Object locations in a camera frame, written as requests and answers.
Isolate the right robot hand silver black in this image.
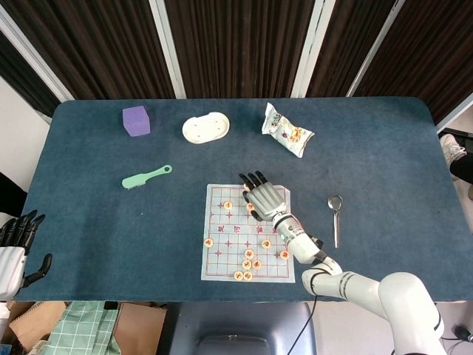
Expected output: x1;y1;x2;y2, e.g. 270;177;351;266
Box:
239;170;288;223

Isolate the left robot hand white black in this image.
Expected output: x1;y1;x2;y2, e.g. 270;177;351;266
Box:
0;209;53;301

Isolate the paper Chinese chess board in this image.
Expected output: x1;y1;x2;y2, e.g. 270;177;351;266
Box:
200;183;296;284

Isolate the white printed snack bag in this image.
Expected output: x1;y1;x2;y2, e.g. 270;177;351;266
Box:
261;102;316;159

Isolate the metal spoon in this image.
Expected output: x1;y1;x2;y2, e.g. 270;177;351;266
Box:
327;195;344;249

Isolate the dark clothed person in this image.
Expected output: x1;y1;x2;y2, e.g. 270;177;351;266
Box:
0;171;30;218

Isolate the white oval soap dish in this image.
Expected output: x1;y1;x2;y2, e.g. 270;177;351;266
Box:
181;112;231;144

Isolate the green checked cloth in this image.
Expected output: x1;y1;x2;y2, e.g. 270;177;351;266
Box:
47;300;123;355

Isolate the blue felt table cover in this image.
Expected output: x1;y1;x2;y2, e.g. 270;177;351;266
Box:
16;96;473;302

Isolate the green plastic brush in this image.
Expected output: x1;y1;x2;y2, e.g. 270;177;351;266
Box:
121;164;174;190

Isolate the blue grey chair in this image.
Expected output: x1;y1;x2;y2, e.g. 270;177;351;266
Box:
171;301;318;355

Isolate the brown cardboard box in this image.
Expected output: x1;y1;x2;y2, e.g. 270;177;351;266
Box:
9;301;168;355

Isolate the purple foam cube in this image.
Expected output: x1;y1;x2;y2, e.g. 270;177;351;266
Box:
122;105;152;138

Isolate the dark ribbed screen panel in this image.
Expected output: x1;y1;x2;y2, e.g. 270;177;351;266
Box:
162;0;336;99
0;31;62;118
347;0;473;127
295;0;407;99
0;0;186;101

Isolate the white sneaker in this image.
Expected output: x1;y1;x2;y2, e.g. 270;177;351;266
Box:
439;132;468;169

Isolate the black trouser leg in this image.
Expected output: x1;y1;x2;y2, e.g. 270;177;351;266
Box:
449;146;473;182

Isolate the black cable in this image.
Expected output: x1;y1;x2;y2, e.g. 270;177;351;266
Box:
290;294;319;355

